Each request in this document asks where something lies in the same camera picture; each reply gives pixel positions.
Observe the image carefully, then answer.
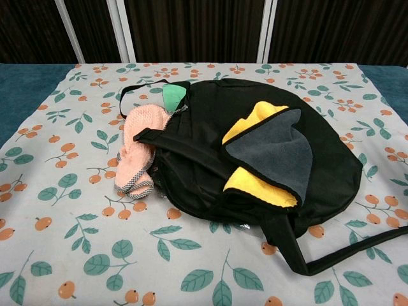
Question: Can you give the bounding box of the yellow and grey towel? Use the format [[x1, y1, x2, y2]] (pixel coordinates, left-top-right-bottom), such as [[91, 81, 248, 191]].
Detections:
[[221, 101, 312, 208]]

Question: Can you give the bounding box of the black fabric tote bag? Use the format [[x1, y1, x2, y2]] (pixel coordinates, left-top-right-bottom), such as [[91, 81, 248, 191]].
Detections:
[[119, 78, 408, 277]]

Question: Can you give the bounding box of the green cloth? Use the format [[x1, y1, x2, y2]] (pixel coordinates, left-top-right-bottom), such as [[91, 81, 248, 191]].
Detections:
[[161, 83, 186, 113]]

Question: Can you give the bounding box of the pink knitted cloth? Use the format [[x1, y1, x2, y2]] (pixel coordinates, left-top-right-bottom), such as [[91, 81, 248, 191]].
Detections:
[[113, 106, 173, 201]]

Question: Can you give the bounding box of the dark slatted folding screen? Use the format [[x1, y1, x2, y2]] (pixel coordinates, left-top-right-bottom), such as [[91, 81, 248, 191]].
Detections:
[[0, 0, 408, 68]]

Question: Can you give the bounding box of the fruit and leaf print tablecloth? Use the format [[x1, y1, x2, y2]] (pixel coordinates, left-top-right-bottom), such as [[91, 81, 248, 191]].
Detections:
[[0, 62, 408, 306]]

